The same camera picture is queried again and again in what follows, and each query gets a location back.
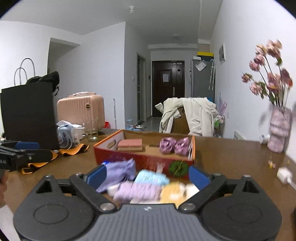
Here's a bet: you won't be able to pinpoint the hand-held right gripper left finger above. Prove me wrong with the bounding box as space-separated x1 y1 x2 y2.
30 164 119 213

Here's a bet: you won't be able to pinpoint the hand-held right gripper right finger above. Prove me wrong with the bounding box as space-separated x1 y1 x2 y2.
178 165 262 212

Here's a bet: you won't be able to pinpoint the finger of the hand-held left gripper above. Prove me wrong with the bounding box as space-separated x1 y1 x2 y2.
9 149 56 168
0 140 40 151

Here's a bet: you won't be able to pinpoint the purple cloth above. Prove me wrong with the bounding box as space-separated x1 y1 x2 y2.
96 159 137 193

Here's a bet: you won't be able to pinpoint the yellow cloth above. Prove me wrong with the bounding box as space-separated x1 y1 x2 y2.
159 182 188 207

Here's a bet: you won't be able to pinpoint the lilac fluffy towel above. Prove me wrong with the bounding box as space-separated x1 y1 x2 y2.
113 181 163 204

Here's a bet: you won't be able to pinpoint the red cardboard box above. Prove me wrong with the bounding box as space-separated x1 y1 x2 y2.
93 129 196 179

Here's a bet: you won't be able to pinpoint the white cloth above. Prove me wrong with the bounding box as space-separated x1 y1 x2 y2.
185 184 200 200

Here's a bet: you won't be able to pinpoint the black paper bag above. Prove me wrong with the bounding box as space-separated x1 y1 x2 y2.
0 58 60 151

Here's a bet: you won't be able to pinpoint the clear plastic bag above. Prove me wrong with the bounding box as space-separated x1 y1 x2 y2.
56 120 75 149

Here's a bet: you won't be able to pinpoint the glass cup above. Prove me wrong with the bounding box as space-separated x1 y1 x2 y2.
84 116 100 142

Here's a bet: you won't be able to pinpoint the pink folded cloth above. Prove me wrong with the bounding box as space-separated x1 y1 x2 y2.
117 139 143 152

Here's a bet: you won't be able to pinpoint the storage trolley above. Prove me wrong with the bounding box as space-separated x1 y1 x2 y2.
213 115 226 138

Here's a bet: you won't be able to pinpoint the wooden chair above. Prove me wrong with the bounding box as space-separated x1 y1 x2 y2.
172 105 193 135

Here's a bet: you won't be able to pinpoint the beige coat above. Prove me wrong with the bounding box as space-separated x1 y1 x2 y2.
154 97 219 138

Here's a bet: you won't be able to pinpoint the pink suitcase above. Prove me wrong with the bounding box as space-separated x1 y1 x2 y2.
57 92 105 133

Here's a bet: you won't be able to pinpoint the black garment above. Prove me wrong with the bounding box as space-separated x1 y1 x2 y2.
25 71 60 96

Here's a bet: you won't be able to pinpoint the white charger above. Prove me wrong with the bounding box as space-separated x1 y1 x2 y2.
276 167 293 185

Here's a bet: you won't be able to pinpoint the dark brown door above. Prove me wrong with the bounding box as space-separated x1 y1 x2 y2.
152 60 185 118

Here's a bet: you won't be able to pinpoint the pink textured vase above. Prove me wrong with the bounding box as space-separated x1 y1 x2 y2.
267 107 292 153

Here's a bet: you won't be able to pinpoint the grey fridge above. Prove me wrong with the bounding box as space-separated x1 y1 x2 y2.
191 58 215 99

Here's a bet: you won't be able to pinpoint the folded umbrella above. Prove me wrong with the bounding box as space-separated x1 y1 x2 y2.
208 59 216 91

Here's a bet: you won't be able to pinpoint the pink artificial flowers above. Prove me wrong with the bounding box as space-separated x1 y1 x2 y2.
241 39 294 110

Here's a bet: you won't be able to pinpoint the orange strap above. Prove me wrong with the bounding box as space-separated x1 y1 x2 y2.
21 143 90 175

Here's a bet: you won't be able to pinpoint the white mop handle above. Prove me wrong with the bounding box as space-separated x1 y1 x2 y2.
112 98 117 130

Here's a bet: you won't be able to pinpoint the purple wall decoration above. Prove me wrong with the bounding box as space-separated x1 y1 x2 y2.
217 93 228 114

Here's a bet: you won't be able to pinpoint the wall electrical panel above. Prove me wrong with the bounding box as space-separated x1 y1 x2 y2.
218 42 226 65

